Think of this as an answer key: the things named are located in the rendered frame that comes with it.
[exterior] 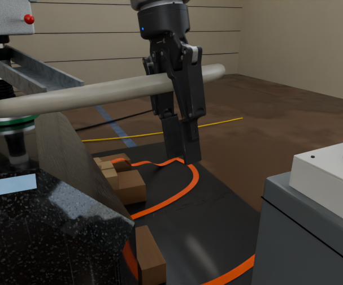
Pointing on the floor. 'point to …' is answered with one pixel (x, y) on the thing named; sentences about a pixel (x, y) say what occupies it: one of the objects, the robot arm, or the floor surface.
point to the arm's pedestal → (303, 241)
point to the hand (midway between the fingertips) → (181, 141)
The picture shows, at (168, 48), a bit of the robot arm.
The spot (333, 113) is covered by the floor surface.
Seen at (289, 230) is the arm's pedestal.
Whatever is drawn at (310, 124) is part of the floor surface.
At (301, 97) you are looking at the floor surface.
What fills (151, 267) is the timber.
